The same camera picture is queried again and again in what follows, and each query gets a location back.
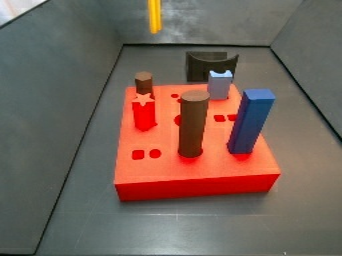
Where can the red peg board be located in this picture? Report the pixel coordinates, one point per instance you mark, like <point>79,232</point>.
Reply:
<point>152,172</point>

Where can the black curved block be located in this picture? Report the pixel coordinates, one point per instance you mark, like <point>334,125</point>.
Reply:
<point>200,62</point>

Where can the red star peg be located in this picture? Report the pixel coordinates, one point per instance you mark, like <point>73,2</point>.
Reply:
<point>143,108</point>

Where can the yellow square-circle peg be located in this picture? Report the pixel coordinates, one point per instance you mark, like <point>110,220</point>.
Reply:
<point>155,15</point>

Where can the dark grey cylinder peg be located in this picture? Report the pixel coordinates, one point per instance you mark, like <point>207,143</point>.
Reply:
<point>194,105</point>

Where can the brown hexagon peg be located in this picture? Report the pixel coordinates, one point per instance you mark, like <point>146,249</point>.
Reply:
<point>143,83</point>

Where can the blue square peg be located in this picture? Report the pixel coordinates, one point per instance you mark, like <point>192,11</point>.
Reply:
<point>252,112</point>

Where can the light blue notched peg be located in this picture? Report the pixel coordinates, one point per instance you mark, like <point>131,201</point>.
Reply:
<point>219,82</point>

